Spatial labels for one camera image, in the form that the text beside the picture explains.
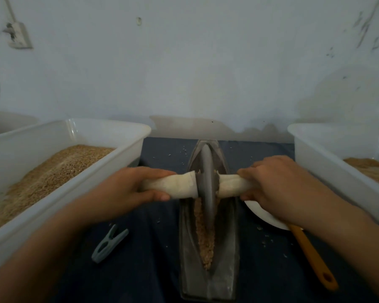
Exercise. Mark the person's left hand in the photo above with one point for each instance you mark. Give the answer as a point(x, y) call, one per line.
point(120, 195)

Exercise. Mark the person's right hand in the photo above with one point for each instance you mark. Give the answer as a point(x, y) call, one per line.
point(278, 186)

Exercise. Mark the person's right thumb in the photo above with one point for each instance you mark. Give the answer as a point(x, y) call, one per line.
point(248, 195)

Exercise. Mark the person's left thumb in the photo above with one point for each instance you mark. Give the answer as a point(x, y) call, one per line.
point(154, 196)

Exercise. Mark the person's right forearm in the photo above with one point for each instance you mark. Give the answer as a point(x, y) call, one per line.
point(350, 236)

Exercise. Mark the person's left forearm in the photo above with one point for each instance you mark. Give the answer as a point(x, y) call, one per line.
point(34, 255)

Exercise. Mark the white plastic tub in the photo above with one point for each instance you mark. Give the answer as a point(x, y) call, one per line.
point(315, 160)
point(120, 154)

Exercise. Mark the boat-shaped metal grinding trough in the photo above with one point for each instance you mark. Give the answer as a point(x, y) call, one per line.
point(227, 249)

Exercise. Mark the crushed grain in trough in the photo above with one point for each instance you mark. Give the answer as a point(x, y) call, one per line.
point(205, 246)

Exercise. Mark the grey-green clothespin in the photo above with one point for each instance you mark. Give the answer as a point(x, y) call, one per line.
point(109, 246)

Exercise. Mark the dark blue table cloth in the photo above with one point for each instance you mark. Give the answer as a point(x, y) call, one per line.
point(145, 265)

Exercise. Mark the heap of brown grain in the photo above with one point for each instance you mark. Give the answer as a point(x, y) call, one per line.
point(372, 170)
point(50, 173)

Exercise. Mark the white wall socket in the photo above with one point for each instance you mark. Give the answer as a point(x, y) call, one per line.
point(19, 36)

